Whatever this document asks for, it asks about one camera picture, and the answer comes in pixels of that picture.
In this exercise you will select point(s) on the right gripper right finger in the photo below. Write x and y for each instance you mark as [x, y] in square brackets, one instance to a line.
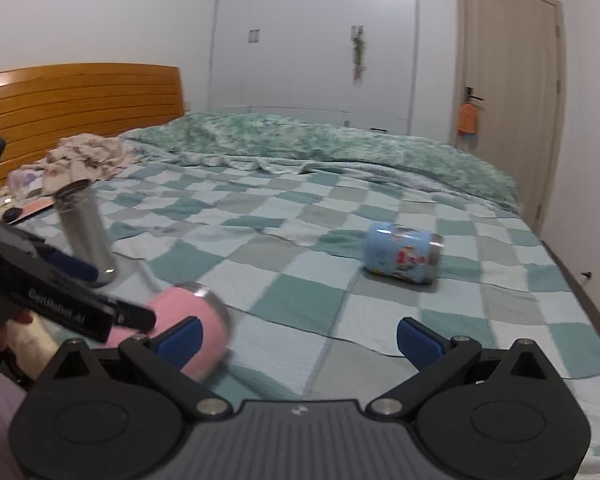
[439, 362]

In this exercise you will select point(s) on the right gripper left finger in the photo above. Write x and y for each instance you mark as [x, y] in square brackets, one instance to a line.
[158, 361]

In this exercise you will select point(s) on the pink insulated cup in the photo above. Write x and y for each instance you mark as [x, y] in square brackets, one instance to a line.
[175, 304]

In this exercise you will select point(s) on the tall stainless steel cup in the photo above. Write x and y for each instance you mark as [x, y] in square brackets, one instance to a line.
[80, 219]

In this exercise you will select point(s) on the blue cartoon cup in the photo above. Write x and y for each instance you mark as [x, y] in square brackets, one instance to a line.
[409, 254]

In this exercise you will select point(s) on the person's left hand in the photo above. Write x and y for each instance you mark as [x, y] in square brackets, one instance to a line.
[33, 347]

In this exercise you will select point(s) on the pink flat book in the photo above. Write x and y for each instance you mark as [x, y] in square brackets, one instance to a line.
[32, 208]

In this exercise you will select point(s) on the black round object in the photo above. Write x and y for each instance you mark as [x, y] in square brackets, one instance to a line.
[11, 214]

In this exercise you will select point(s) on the crumpled beige floral clothes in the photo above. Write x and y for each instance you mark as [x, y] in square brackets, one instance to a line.
[84, 156]

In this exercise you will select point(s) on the checkered teal bed blanket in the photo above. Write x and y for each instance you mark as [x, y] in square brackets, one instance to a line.
[283, 250]

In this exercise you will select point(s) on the wooden headboard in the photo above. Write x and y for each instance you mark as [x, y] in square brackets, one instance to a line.
[42, 104]

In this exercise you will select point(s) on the green floral quilt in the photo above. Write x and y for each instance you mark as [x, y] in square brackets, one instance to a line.
[247, 136]

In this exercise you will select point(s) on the beige wooden door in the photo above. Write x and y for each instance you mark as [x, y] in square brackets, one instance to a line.
[512, 52]

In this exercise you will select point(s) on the white wardrobe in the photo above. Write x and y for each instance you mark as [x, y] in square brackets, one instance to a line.
[294, 58]

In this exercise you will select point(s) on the hanging plant ornament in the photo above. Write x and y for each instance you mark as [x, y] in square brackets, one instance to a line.
[358, 53]

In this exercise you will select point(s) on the orange bag on handle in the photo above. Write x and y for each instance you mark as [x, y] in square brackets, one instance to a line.
[467, 119]

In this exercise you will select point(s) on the black door handle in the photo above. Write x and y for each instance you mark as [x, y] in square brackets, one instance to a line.
[470, 96]

